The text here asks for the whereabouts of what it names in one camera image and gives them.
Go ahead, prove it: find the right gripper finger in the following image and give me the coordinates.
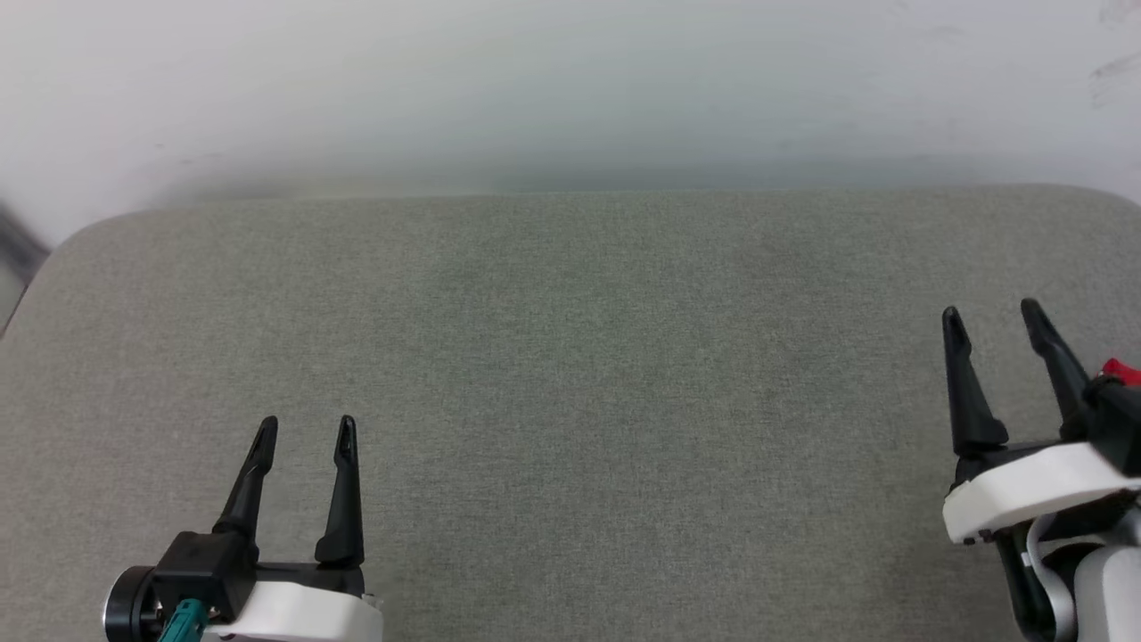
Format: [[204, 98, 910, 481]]
[[1020, 298, 1096, 441], [941, 306, 1011, 461]]

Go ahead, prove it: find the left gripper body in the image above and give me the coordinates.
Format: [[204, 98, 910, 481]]
[[102, 560, 385, 642]]

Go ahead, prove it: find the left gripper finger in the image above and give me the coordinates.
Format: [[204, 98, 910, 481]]
[[212, 415, 280, 541], [314, 415, 366, 569]]

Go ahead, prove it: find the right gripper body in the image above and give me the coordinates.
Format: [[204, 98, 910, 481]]
[[942, 440, 1141, 546]]

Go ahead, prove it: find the grey fabric sofa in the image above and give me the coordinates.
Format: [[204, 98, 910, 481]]
[[0, 183, 1141, 642]]

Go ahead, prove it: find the teal left camera connector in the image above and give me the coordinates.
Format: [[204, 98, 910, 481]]
[[157, 597, 212, 642]]

